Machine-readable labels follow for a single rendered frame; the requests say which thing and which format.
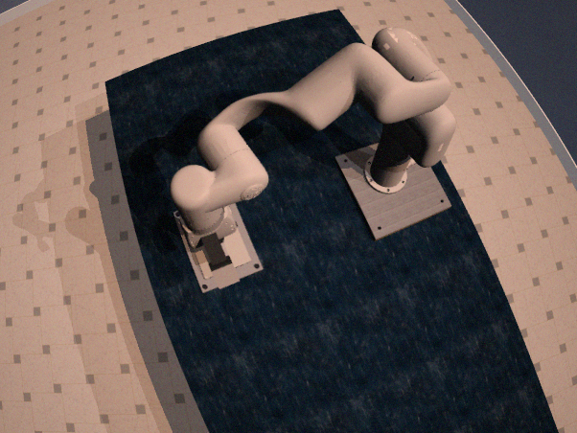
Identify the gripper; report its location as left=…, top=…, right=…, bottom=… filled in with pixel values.
left=180, top=205, right=238, bottom=248

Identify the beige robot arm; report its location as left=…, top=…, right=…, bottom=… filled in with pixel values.
left=170, top=27, right=456, bottom=234

